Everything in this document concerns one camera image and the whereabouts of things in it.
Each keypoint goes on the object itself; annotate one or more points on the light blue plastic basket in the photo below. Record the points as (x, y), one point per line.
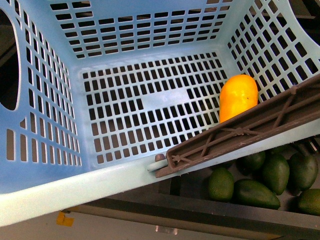
(105, 85)

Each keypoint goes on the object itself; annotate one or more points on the yellow mango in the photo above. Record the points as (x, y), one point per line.
(238, 94)

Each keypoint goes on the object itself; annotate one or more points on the black avocado tray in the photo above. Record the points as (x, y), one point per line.
(182, 202)

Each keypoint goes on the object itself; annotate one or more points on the green avocado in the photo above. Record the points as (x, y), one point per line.
(303, 171)
(221, 185)
(275, 173)
(252, 193)
(309, 201)
(252, 162)

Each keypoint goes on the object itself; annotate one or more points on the yellow price tag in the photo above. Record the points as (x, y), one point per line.
(63, 220)

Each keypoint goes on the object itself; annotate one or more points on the brown basket handle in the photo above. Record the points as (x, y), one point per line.
(290, 116)

